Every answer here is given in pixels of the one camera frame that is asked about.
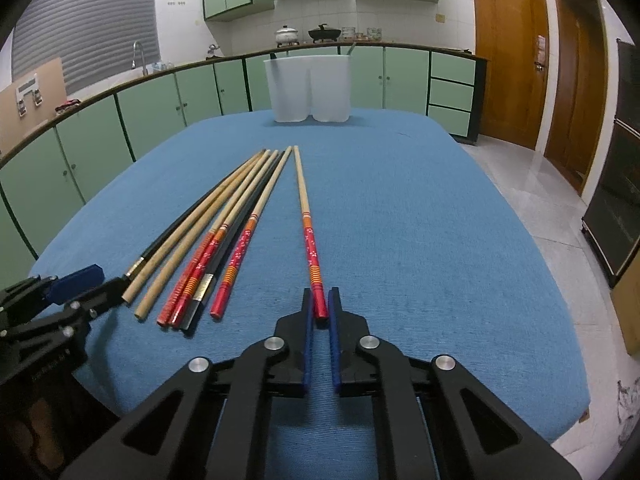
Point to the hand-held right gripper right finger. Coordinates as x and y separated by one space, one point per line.
334 350

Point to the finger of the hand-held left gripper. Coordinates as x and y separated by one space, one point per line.
77 282
107 292

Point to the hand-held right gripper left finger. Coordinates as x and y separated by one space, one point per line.
309 350

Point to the black chopstick with silver band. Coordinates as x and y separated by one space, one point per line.
206 287
165 240

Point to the plain bamboo chopstick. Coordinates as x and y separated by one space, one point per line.
200 238
190 230

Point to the white plastic utensil holder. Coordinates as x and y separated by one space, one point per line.
305 90

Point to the red cloth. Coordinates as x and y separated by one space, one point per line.
67 105

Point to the green kitchen base cabinets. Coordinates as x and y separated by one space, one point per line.
150 110

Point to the cardboard panel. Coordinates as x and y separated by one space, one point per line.
47 95

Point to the chrome kitchen faucet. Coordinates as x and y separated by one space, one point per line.
136 52

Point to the grey window blind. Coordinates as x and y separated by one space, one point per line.
90 25

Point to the cardboard box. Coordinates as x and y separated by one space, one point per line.
627 315

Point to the white cooking pot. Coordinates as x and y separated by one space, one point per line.
286 36

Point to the black wok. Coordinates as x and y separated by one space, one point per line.
325 35

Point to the glass jar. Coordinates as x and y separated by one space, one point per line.
374 34

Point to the dark glass cabinet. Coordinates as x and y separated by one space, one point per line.
617 170

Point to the red paper sign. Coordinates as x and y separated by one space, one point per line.
541 49

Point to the wooden door in dark frame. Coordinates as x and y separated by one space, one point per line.
575 90

